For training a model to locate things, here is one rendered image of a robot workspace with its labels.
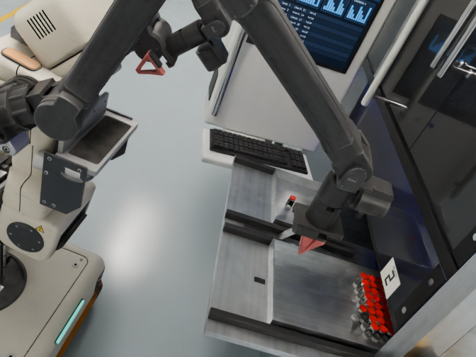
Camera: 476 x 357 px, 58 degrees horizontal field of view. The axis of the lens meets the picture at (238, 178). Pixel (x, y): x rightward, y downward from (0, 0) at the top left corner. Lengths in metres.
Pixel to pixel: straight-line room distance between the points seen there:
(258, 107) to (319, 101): 1.05
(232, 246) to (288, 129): 0.77
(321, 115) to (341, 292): 0.64
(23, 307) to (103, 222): 0.80
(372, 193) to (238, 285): 0.43
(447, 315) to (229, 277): 0.49
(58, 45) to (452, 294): 0.89
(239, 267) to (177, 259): 1.17
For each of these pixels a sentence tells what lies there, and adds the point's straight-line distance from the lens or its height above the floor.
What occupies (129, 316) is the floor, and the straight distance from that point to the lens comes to 2.02.
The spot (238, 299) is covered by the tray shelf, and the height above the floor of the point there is 0.88.
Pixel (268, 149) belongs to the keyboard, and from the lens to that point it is 1.71.
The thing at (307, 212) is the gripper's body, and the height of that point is 1.19.
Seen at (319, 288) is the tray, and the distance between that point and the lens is 1.19.
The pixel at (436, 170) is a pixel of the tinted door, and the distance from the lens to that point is 1.12.
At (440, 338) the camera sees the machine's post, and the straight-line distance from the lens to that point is 0.99.
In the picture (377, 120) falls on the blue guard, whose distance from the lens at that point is 1.51.
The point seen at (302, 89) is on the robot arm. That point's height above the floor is 1.44.
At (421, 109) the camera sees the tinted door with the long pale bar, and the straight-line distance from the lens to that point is 1.30.
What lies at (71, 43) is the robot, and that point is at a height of 1.30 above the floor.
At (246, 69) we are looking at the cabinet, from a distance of 1.65.
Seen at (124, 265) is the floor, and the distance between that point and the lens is 2.18.
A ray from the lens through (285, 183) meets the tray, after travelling 1.47.
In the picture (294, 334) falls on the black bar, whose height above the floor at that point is 0.90.
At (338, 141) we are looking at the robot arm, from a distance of 0.72.
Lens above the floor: 1.68
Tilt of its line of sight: 35 degrees down
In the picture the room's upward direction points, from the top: 24 degrees clockwise
